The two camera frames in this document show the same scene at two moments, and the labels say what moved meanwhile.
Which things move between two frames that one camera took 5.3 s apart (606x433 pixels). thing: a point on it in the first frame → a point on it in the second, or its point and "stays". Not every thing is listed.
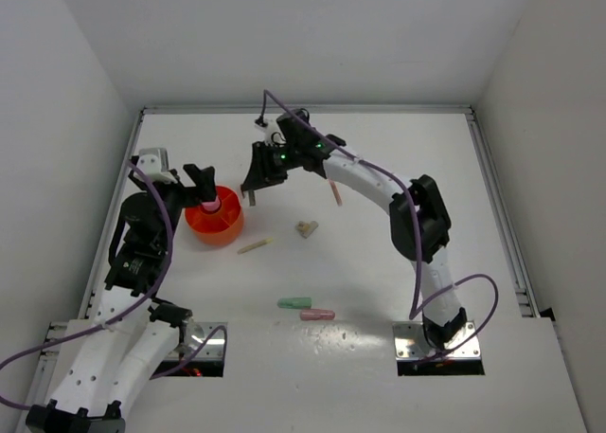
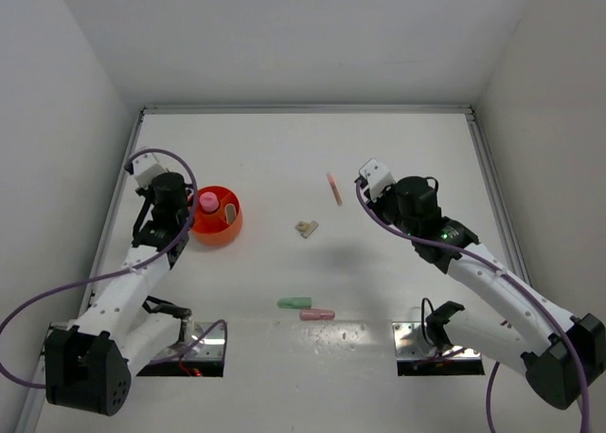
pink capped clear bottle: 212,207 stays
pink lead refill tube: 336,192 stays
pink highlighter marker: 317,315 stays
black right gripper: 262,172 → 375,207
